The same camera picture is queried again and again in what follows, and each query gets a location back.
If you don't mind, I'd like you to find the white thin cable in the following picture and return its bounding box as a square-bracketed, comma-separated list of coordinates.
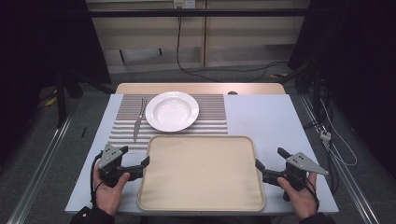
[318, 98, 359, 167]

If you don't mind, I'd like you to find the person's right hand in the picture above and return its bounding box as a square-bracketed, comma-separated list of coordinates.
[276, 172, 319, 221]

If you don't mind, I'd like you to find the wooden panel cabinet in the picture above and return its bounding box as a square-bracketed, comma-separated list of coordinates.
[85, 0, 312, 75]

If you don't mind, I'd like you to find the beige rectangular tray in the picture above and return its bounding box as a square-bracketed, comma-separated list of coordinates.
[136, 133, 267, 213]

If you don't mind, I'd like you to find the black horizontal bar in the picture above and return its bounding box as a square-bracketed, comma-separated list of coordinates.
[88, 7, 311, 19]

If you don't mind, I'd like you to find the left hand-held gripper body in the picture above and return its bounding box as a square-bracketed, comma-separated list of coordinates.
[97, 143, 130, 189]

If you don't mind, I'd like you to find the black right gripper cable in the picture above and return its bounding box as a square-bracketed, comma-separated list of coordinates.
[304, 174, 321, 213]

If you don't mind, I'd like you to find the black metal stand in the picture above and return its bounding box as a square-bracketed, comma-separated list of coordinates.
[278, 57, 328, 129]
[54, 67, 115, 129]

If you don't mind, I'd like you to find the striped grey placemat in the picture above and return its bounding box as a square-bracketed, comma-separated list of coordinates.
[107, 93, 229, 154]

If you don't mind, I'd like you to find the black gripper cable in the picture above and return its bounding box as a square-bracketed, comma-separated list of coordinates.
[304, 174, 321, 213]
[90, 150, 105, 206]

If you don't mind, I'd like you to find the black hanging wall cable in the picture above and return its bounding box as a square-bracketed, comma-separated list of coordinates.
[176, 7, 290, 84]

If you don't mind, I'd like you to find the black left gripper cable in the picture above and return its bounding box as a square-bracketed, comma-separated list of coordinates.
[90, 150, 105, 206]

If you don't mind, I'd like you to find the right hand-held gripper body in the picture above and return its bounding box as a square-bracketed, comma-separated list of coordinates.
[262, 151, 330, 203]

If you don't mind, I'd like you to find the person's left hand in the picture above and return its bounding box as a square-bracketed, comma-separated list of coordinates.
[92, 163, 132, 217]

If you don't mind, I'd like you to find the metal floor rail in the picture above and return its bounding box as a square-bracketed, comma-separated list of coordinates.
[298, 92, 382, 224]
[7, 114, 75, 224]

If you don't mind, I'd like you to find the white deep plate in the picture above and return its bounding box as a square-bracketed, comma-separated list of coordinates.
[145, 91, 200, 133]

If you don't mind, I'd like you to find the white wall socket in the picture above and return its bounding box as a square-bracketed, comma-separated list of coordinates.
[173, 0, 197, 9]

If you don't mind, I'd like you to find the silver table knife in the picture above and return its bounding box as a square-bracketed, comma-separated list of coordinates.
[133, 98, 146, 143]

